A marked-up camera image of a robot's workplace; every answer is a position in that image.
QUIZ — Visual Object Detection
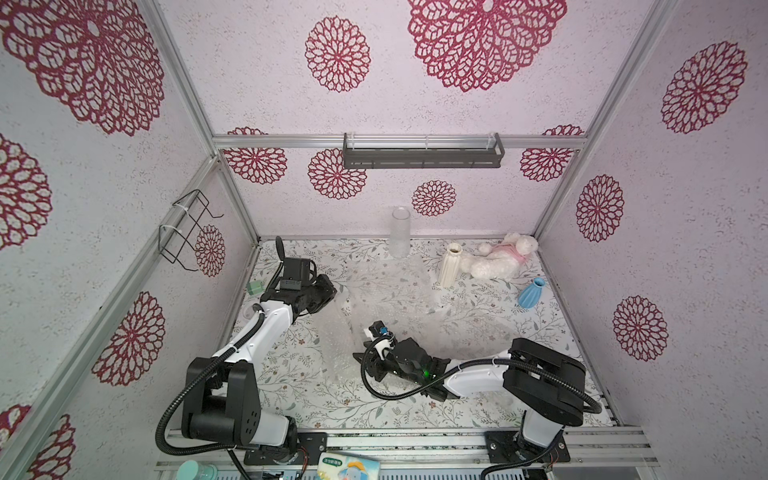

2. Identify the white cream vase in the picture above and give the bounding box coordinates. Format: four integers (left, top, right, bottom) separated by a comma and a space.
438, 242, 463, 288

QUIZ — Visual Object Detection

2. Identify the clear glass vase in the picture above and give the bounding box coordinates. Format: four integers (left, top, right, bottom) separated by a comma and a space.
388, 206, 411, 258

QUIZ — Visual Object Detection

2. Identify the blue vase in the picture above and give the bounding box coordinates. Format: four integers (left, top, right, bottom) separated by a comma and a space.
517, 277, 547, 310

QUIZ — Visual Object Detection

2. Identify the bubble wrap sheet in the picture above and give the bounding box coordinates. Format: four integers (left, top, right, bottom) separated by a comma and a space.
311, 285, 365, 383

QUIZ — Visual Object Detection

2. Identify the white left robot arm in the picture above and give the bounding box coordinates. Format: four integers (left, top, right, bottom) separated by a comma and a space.
155, 258, 337, 460

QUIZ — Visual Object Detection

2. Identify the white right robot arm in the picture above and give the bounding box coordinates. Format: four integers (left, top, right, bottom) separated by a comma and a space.
353, 321, 603, 449

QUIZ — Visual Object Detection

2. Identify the green small box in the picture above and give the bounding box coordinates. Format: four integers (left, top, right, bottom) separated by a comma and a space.
246, 280, 265, 296

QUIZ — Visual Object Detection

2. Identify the tissue pack with cartoon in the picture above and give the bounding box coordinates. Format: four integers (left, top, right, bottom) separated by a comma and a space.
316, 452, 381, 480

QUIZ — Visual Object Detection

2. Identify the white plush dog pink shirt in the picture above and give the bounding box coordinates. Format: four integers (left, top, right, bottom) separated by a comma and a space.
459, 233, 539, 280

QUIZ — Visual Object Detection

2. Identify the teal bottle cap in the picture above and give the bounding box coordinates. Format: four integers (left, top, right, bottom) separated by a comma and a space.
175, 460, 218, 480

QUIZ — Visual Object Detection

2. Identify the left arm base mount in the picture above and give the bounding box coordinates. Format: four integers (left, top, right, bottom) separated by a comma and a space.
244, 432, 328, 467

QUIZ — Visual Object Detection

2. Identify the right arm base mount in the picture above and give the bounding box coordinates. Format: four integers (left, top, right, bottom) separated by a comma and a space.
484, 430, 571, 466

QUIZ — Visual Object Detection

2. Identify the black wire wall basket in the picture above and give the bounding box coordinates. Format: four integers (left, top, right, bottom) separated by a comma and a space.
156, 189, 224, 272

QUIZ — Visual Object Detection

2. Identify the black wall shelf rack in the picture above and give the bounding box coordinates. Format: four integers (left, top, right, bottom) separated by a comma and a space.
342, 133, 506, 170

